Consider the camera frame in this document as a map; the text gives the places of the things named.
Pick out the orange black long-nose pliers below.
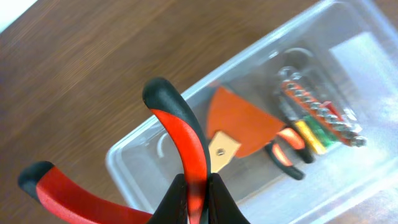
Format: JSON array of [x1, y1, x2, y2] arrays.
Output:
[[264, 127, 315, 180]]

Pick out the clear plastic container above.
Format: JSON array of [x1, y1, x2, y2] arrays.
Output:
[[104, 0, 398, 224]]

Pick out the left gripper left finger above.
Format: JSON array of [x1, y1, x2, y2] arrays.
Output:
[[147, 174, 188, 224]]

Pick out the orange scraper wooden handle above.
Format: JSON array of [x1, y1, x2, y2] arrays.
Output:
[[205, 87, 285, 172]]

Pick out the small red cutting pliers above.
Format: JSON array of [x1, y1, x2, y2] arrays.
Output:
[[17, 78, 210, 223]]

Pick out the orange socket rail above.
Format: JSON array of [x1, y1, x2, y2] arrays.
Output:
[[281, 78, 368, 147]]

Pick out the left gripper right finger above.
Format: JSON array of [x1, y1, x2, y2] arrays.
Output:
[[208, 173, 249, 224]]

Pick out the clear screwdriver bit case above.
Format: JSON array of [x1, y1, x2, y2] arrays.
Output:
[[278, 47, 362, 154]]

